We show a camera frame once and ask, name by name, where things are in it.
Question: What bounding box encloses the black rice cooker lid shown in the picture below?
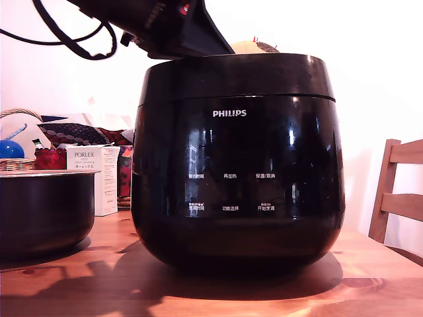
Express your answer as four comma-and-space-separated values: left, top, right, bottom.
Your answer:
137, 53, 336, 107

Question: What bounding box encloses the black Philips rice cooker body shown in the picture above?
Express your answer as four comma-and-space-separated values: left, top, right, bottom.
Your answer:
130, 94, 346, 275

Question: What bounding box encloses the tan globe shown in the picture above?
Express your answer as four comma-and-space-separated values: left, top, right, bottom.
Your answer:
229, 36, 282, 55

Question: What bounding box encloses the white bag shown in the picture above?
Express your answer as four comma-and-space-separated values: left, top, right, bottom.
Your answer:
82, 112, 135, 131

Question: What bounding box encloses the dark dotted patterned cloth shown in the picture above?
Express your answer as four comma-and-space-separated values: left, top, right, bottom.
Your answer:
36, 122, 134, 148

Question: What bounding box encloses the red patterned tin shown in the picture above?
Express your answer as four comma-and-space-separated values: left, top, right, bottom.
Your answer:
116, 145, 135, 199

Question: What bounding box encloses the white Porlex box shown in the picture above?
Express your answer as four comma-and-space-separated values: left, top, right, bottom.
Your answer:
65, 146, 104, 172

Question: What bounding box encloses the tall white printed box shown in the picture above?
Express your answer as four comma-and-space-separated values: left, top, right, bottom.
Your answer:
95, 145, 121, 217

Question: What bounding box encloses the red fabric pouch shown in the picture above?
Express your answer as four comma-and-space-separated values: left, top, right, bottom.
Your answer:
34, 148, 67, 171

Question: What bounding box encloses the blue ball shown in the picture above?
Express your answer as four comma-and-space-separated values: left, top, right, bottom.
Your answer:
0, 139, 26, 160

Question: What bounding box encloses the black inner cooking pot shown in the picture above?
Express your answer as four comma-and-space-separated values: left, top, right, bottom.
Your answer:
0, 169, 102, 261

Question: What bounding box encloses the wooden chair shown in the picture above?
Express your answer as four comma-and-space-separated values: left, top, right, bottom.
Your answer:
367, 138, 423, 262

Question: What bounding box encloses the black looping cable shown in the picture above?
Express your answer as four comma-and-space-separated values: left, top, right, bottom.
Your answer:
32, 0, 118, 61
0, 20, 107, 46

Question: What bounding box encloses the wicker basket with handle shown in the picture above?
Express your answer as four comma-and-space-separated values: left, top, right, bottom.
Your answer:
0, 108, 45, 172

